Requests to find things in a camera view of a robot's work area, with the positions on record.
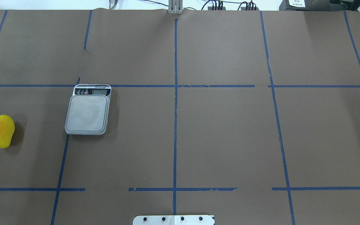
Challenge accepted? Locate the yellow mango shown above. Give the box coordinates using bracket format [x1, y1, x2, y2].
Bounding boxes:
[0, 114, 15, 149]

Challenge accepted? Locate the grey digital kitchen scale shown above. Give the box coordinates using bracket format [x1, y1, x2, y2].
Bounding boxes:
[64, 84, 112, 135]

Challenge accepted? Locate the black power strip with plugs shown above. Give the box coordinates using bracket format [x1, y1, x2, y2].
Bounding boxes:
[204, 0, 226, 11]

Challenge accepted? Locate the white metal mounting plate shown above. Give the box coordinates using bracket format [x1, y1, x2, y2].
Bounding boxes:
[132, 215, 215, 225]

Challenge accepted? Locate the black power strip right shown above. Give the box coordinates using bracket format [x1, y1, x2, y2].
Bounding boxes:
[237, 1, 259, 11]

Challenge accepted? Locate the black device with label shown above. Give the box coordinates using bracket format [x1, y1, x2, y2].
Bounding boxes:
[279, 0, 344, 12]

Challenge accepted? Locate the aluminium profile post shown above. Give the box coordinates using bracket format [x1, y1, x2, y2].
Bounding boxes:
[168, 0, 184, 14]

